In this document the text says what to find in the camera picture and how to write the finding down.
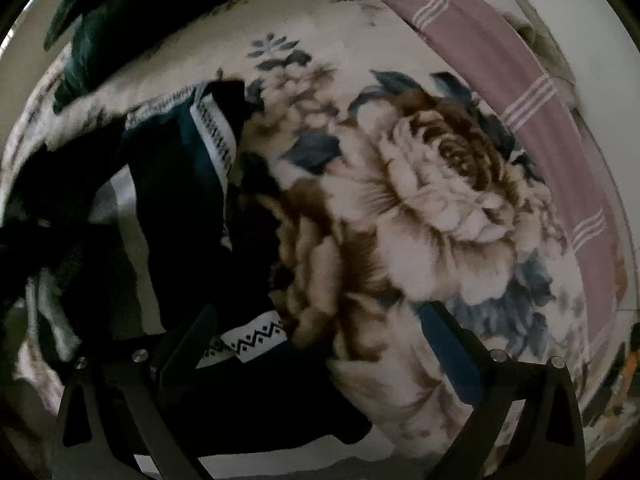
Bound multicoloured printed cloth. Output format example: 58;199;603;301
580;337;638;433

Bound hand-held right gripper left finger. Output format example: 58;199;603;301
50;302;221;480

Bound pink striped bedsheet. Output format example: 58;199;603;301
345;0;628;343

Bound black teal white zigzag sweater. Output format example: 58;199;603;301
0;79;375;463

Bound floral plush blanket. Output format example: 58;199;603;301
0;0;623;480

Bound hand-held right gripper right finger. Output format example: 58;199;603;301
417;301;587;480

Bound dark green velvet cloth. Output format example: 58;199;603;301
44;0;151;113

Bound black cloth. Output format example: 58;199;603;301
90;0;348;96

